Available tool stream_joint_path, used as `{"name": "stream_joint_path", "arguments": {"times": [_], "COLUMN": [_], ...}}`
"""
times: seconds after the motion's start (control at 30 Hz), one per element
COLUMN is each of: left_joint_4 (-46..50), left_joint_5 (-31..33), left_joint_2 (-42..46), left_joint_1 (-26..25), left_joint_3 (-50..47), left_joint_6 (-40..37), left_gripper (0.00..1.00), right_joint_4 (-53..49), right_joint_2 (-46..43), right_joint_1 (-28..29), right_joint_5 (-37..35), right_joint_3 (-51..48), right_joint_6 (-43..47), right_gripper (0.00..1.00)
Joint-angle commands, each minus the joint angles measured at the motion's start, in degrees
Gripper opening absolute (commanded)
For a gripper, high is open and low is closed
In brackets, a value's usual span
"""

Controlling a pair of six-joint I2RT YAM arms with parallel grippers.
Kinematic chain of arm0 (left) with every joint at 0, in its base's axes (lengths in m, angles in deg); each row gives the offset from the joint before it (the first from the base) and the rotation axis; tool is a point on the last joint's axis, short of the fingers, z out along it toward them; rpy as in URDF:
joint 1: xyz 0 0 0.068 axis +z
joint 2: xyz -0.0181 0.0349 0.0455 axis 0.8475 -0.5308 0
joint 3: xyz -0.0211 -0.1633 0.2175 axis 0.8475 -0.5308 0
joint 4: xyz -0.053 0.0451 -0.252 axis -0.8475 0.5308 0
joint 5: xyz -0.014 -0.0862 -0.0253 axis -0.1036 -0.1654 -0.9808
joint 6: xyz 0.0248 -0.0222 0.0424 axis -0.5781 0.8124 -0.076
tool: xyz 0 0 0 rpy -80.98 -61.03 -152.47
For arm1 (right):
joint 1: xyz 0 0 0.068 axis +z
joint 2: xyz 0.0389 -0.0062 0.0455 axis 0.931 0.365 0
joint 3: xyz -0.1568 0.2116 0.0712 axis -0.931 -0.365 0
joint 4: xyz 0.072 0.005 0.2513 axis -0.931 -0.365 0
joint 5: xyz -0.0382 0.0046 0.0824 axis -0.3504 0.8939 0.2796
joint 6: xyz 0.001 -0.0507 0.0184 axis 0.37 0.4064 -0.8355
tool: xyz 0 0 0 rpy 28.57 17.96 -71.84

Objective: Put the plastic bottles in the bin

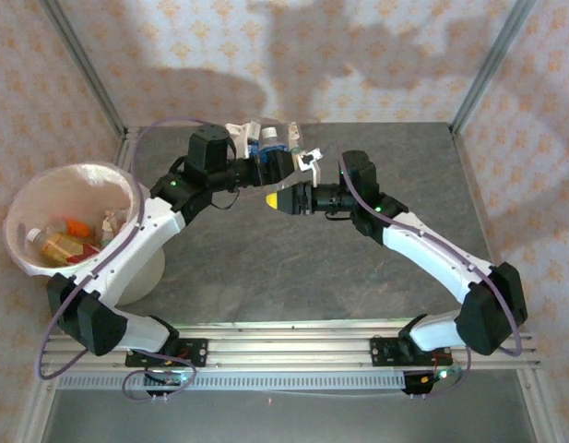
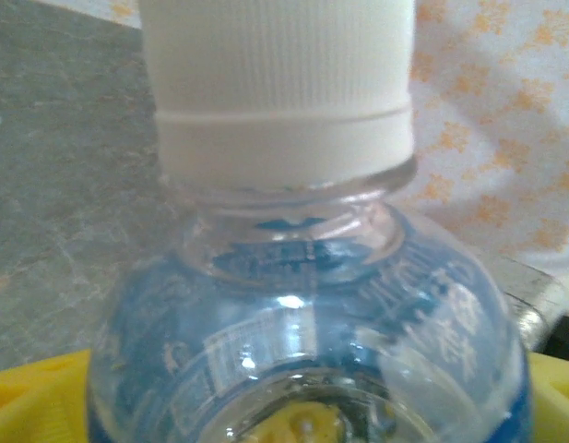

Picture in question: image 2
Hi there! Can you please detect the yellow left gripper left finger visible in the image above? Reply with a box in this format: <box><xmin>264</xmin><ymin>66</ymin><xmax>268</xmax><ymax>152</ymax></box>
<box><xmin>0</xmin><ymin>348</ymin><xmax>94</xmax><ymax>443</ymax></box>

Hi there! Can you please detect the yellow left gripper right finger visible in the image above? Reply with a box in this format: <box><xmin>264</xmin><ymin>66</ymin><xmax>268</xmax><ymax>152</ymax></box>
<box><xmin>525</xmin><ymin>352</ymin><xmax>569</xmax><ymax>443</ymax></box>

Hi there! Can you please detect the clear bottle large blue label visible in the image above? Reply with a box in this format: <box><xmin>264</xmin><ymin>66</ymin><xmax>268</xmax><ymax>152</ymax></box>
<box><xmin>83</xmin><ymin>0</ymin><xmax>538</xmax><ymax>443</ymax></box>

